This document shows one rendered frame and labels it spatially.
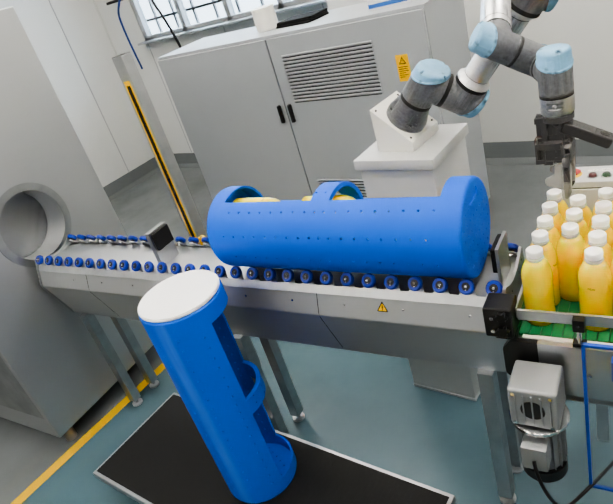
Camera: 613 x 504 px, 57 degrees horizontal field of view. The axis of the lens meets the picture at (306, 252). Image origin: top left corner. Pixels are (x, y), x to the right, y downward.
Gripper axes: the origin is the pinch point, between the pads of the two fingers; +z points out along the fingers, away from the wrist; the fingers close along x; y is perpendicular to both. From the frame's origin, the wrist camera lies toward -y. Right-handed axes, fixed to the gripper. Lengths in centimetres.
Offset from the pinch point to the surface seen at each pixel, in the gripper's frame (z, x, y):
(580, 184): 8.9, -19.5, 0.7
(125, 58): -50, -27, 165
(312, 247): 8, 19, 69
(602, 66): 53, -274, 20
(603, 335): 28.0, 22.2, -8.5
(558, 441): 50, 38, 0
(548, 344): 28.3, 27.2, 3.0
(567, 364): 34.0, 27.4, -1.0
